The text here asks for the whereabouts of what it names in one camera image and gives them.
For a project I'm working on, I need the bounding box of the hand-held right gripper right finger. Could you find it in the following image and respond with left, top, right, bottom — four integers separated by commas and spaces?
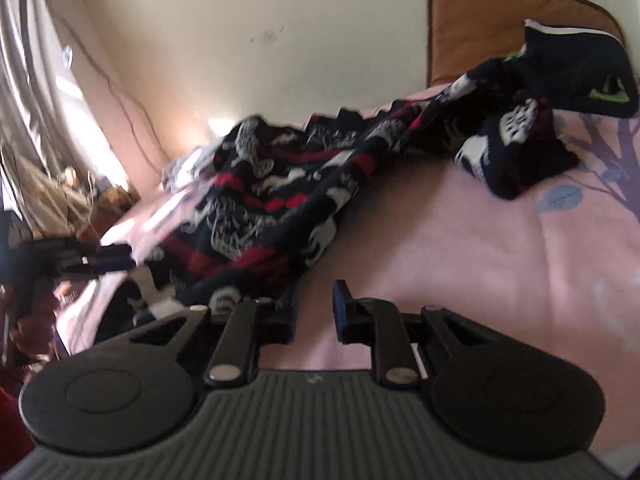
334, 280, 501, 390

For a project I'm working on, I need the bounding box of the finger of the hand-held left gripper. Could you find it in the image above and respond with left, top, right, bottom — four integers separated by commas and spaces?
57, 260, 136, 281
50, 241, 133, 266

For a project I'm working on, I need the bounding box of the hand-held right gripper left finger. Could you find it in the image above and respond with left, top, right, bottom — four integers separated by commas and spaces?
130, 298, 293, 387

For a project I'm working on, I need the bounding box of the navy patterned knit sweater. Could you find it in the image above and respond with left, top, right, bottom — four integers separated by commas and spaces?
95, 57, 581, 346

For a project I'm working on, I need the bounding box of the person's left hand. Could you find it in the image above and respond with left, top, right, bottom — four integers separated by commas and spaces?
9, 289, 58, 368

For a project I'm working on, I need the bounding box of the wooden box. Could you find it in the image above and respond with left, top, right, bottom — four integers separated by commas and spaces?
75, 185, 140, 241

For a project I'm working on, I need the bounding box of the pale grey crumpled cloth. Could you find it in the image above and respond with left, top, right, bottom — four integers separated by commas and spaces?
160, 147, 223, 195

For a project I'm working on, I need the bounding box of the pink floral bed sheet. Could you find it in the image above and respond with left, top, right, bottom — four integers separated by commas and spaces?
55, 80, 640, 480

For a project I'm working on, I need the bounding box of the red patterned clothing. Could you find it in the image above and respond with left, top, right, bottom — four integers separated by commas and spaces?
0, 385, 33, 463

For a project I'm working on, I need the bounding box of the brown mesh cushion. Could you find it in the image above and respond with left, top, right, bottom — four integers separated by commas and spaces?
427, 0, 626, 88

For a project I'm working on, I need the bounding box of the dark garment with green trim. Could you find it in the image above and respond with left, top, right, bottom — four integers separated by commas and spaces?
520, 19, 640, 120

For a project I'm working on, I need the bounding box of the thin black wall cable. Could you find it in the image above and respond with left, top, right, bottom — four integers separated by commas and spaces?
42, 0, 166, 171

